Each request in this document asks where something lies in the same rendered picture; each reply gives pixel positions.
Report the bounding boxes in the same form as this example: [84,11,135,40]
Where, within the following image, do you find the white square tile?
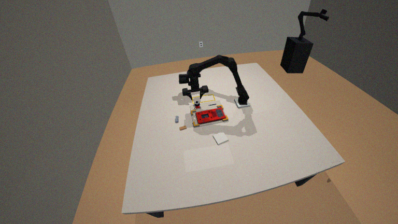
[213,131,228,145]

